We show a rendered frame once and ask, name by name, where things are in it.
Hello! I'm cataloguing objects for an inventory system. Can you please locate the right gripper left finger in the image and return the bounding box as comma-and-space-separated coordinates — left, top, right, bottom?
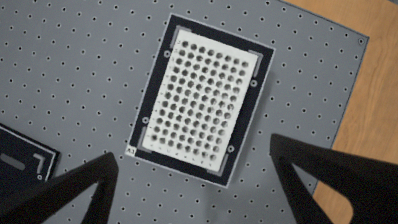
0, 152, 119, 224

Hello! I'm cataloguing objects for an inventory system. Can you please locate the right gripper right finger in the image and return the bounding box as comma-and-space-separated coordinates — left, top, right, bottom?
270, 133, 398, 224

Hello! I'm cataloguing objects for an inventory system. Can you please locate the white well plate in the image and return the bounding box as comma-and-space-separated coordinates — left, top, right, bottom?
142, 29, 258, 172

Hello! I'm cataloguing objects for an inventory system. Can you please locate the grey flat base plate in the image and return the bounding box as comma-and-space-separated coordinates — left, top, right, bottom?
0, 0, 370, 224

